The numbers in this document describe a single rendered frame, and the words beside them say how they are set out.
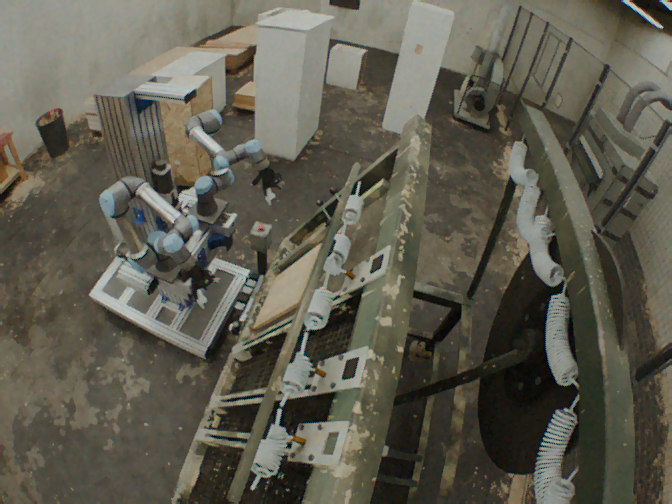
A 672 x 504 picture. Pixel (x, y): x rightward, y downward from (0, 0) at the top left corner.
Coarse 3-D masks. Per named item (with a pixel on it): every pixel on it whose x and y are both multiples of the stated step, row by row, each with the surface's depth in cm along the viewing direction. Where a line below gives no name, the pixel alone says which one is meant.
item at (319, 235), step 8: (376, 184) 159; (384, 184) 154; (376, 192) 157; (384, 192) 156; (368, 200) 161; (320, 232) 185; (312, 240) 191; (320, 240) 190; (296, 248) 206; (304, 248) 198; (288, 256) 210; (296, 256) 205; (280, 264) 215; (288, 264) 213
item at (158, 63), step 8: (176, 48) 537; (184, 48) 537; (192, 48) 537; (200, 48) 537; (160, 56) 508; (168, 56) 507; (176, 56) 507; (144, 64) 482; (152, 64) 481; (160, 64) 481; (168, 64) 480; (136, 72) 458; (144, 72) 457; (152, 72) 457; (88, 104) 388; (88, 112) 400; (96, 112) 396; (88, 120) 413; (96, 120) 408; (96, 128) 421; (96, 136) 436
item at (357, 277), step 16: (384, 256) 96; (336, 272) 101; (352, 272) 107; (368, 272) 98; (384, 272) 91; (352, 288) 100; (336, 304) 112; (352, 304) 109; (288, 320) 137; (336, 320) 119; (256, 336) 158; (272, 336) 142; (240, 352) 168; (256, 352) 161
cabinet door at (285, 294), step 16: (304, 256) 191; (288, 272) 198; (304, 272) 175; (272, 288) 206; (288, 288) 181; (304, 288) 163; (272, 304) 188; (288, 304) 166; (256, 320) 194; (272, 320) 177
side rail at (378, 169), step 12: (396, 144) 167; (384, 156) 171; (372, 168) 176; (384, 168) 174; (360, 180) 184; (372, 180) 182; (360, 192) 190; (324, 204) 210; (336, 204) 201; (312, 216) 216; (324, 216) 210; (300, 228) 223; (312, 228) 220; (300, 240) 231
